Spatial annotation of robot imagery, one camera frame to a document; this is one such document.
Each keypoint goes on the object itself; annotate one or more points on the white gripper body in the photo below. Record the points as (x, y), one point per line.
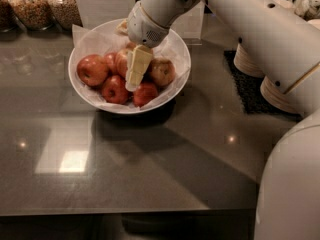
(144, 26)

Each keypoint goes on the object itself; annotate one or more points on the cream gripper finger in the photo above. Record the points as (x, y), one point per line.
(122, 28)
(138, 61)

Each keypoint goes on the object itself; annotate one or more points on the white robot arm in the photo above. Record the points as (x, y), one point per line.
(286, 49)

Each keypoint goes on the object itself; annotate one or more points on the yellowish bruised back apple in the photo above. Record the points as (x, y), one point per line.
(130, 45)

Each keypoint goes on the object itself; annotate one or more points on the large yellow-red centre apple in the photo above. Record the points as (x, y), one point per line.
(121, 62)

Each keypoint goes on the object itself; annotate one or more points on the small red hidden apple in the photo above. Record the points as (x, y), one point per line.
(110, 60)

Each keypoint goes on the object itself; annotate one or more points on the pale red right apple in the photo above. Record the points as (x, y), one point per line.
(161, 71)

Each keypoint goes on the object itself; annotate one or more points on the red front right apple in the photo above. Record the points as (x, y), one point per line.
(146, 92)

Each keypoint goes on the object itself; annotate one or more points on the red front left apple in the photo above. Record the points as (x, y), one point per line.
(114, 91)

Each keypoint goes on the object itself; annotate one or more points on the red apple far left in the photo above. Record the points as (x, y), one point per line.
(92, 70)

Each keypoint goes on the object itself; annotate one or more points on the left white sign card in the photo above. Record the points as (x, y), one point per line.
(96, 12)

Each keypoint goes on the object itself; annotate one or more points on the right cereal glass jar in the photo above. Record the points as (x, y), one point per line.
(66, 13)

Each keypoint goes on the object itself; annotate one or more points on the cereal glass jar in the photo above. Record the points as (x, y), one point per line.
(7, 18)
(66, 13)
(33, 14)

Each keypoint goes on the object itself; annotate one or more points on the middle cereal glass jar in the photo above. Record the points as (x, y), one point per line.
(33, 14)

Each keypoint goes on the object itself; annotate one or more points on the back stack paper bowls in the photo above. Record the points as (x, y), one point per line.
(243, 61)

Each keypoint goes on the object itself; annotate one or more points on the stack paper bowls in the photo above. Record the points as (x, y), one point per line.
(243, 61)
(274, 97)

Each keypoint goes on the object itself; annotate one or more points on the left cereal glass jar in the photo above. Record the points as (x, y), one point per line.
(7, 18)

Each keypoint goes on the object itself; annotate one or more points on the black mesh mat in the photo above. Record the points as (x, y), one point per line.
(248, 90)

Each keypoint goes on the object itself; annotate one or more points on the front stack paper bowls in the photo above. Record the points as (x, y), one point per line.
(274, 97)

